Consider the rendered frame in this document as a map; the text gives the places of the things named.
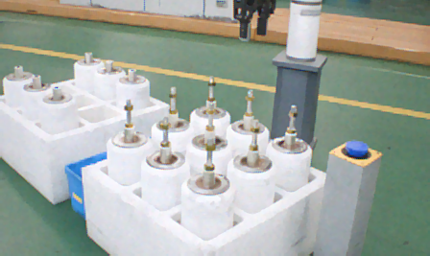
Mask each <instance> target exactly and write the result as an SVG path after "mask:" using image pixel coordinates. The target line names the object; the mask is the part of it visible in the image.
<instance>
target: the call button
mask: <svg viewBox="0 0 430 256"><path fill-rule="evenodd" d="M346 150H347V153H349V154H351V155H353V156H364V155H365V154H366V153H367V152H368V151H369V146H368V145H367V144H365V143H364V142H360V141H355V140H353V141H349V142H347V143H346Z"/></svg>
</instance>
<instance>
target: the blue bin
mask: <svg viewBox="0 0 430 256"><path fill-rule="evenodd" d="M105 159H108V156H107V152H106V151H105V152H100V153H98V154H94V155H92V156H89V157H87V158H85V159H81V160H79V161H74V162H72V163H68V164H67V165H65V166H64V171H65V172H66V174H67V179H68V183H69V193H70V197H71V202H72V209H73V210H75V212H77V213H78V214H79V215H80V216H82V217H83V218H84V220H86V218H85V208H84V184H83V175H82V168H84V167H85V166H89V165H91V164H96V163H98V162H99V161H100V162H101V161H103V160H105Z"/></svg>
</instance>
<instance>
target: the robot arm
mask: <svg viewBox="0 0 430 256"><path fill-rule="evenodd" d="M275 1H276V0H233V18H234V19H236V20H239V21H240V34H239V35H240V37H239V38H240V39H241V40H242V41H250V40H251V20H252V16H253V14H254V13H255V12H257V14H258V16H259V17H258V18H257V34H258V35H262V36H265V35H267V28H268V20H269V17H270V16H271V14H274V13H275ZM271 3H272V4H271ZM321 6H322V0H291V5H290V19H289V26H288V40H287V47H286V58H288V59H290V60H292V61H302V62H307V61H311V62H312V61H314V60H315V59H316V51H317V46H318V34H319V29H320V18H321ZM238 9H240V13H238ZM261 9H262V10H261ZM247 12H249V13H248V16H247Z"/></svg>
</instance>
